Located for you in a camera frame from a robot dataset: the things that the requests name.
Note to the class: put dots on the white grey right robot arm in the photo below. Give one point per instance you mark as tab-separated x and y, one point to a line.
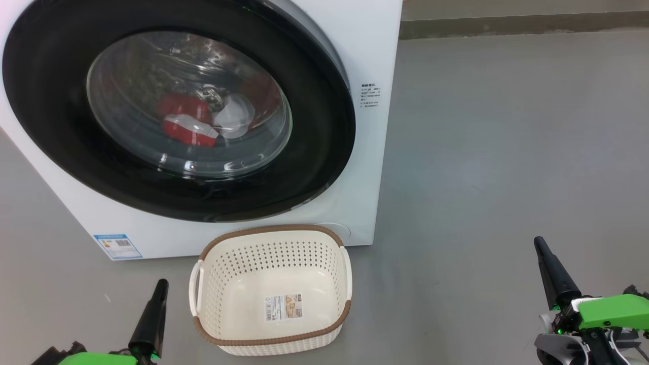
557	350

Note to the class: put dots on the black round glass washer door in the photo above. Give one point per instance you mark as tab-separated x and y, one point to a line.
314	152

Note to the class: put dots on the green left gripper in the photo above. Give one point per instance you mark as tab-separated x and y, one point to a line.
96	359

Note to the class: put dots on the grey wall baseboard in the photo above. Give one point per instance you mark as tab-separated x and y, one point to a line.
507	25

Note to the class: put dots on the red and white garment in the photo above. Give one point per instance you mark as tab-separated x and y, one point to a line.
185	119

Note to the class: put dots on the paper product label sticker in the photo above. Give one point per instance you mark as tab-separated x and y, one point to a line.
284	307

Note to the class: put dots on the steel washing machine drum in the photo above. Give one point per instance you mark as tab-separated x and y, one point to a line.
142	76

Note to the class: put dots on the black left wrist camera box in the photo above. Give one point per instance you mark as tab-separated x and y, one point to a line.
58	355

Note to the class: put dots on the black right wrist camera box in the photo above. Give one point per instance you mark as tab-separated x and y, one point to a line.
638	292

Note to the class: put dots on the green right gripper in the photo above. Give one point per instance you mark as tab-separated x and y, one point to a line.
608	312

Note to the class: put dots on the white front-load washing machine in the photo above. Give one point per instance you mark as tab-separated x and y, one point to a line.
365	167

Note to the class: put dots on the round white filter cover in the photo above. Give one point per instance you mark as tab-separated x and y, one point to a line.
338	229

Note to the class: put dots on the blue energy label sticker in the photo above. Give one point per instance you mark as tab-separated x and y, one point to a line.
117	247

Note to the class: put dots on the cream basket with brown rim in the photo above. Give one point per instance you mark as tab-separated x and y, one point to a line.
304	253

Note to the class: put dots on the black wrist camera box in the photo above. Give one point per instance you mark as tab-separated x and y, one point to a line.
58	355
638	292

